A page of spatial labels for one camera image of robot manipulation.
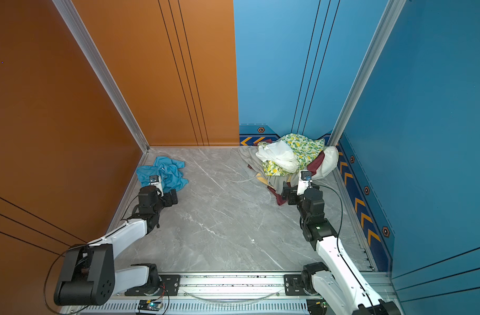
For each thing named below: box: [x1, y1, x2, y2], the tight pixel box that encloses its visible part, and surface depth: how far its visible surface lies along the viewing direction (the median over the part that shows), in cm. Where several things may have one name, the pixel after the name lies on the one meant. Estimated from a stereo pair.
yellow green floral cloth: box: [257, 133, 326, 177], surface depth 106 cm
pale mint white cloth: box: [311, 145, 340, 180], surface depth 110 cm
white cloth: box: [255, 139, 299, 174], surface depth 104 cm
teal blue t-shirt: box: [136, 156, 189, 193], surface depth 105 cm
